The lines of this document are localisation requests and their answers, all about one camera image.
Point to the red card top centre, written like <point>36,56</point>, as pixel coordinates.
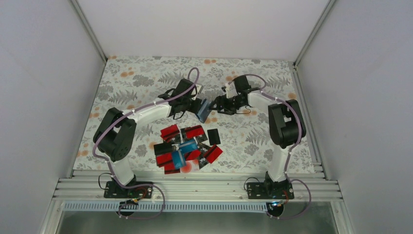
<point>191,132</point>

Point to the blue leather card holder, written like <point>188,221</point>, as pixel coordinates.
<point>204,112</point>

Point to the red card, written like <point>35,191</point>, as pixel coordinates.
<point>165,161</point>
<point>191,132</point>
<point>212,153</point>
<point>170,132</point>

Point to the aluminium frame rail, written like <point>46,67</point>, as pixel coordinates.
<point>223,189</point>

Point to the blue card with grey stripe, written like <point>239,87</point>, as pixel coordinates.
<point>178,156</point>

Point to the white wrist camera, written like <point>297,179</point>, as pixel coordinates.
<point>229,91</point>
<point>196,91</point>

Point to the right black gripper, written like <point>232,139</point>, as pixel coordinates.
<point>219,100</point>

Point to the black card apart right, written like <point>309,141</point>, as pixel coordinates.
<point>213,137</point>

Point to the red card right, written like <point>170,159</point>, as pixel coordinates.
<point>212,153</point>

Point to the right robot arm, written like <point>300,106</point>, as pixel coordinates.
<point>286,127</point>

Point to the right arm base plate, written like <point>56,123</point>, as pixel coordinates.
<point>270,190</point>

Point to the red card bottom left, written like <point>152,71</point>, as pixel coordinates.
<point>165,161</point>

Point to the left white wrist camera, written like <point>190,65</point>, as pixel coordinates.
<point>196,91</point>

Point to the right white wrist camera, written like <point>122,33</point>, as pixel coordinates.
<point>229,91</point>

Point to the black card left pile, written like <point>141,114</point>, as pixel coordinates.
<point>163,148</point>

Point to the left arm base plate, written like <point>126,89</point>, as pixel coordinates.
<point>113,190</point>

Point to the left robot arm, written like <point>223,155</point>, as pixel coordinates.
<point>114,137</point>

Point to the red card top left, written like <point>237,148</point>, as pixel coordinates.
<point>170,132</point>

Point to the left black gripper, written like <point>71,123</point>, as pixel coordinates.
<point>195,109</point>

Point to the white slotted cable duct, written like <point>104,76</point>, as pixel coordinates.
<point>169,206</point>

